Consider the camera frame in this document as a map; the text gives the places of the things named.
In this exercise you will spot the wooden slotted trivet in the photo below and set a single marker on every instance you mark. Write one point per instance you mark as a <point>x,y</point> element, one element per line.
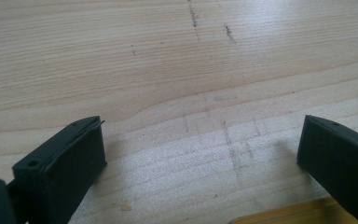
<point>298,214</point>

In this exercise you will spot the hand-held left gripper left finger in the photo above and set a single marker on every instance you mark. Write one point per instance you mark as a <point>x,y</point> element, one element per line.
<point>62,174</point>

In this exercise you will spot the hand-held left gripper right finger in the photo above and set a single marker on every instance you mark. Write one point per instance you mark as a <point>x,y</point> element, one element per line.
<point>345,165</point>

